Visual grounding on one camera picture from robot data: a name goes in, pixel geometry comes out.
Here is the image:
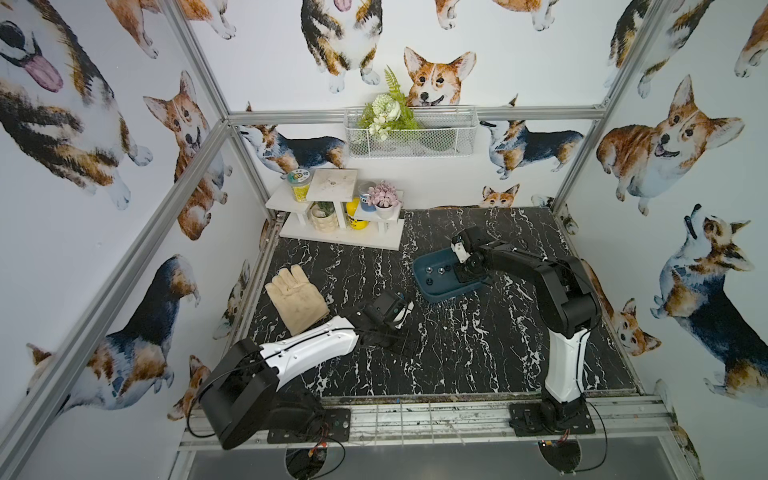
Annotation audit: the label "teal plastic storage box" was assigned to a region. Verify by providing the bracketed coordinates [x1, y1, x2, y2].
[412, 248, 489, 303]

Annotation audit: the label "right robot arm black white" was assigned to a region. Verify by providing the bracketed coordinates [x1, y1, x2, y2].
[451, 227, 602, 432]

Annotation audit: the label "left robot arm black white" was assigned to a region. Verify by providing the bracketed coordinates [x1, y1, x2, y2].
[194, 291, 414, 450]

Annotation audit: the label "beige work glove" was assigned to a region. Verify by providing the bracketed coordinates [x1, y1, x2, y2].
[265, 265, 329, 336]

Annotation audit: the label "woven basket with plant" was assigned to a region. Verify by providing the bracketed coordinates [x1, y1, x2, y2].
[310, 201, 339, 233]

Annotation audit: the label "white tiered display shelf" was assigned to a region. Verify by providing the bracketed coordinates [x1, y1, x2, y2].
[266, 169, 405, 251]

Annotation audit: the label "yellow round toy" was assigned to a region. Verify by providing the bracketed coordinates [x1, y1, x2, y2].
[345, 197, 371, 232]

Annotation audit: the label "pink flowers in white pot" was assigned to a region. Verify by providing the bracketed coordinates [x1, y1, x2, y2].
[367, 181, 401, 220]

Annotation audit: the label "blue cup on shelf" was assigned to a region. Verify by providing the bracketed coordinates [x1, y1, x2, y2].
[358, 181, 376, 212]

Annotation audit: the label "green yellow snack cup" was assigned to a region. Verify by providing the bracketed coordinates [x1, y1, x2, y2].
[286, 168, 312, 203]

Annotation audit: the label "green white artificial flowers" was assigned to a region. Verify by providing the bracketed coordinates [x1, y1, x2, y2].
[357, 66, 422, 142]

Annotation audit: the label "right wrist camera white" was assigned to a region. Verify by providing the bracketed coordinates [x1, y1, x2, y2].
[451, 240, 471, 264]

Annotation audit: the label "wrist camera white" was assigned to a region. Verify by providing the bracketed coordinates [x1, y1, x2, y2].
[451, 240, 471, 264]
[394, 301, 414, 330]

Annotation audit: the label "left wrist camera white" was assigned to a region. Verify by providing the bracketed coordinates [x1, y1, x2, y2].
[394, 301, 414, 330]

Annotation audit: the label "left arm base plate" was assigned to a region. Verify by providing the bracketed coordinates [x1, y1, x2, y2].
[267, 408, 352, 445]

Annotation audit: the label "white wire wall basket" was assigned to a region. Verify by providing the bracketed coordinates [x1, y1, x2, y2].
[344, 106, 479, 158]

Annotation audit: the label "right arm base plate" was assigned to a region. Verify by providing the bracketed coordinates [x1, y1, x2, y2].
[508, 401, 596, 437]

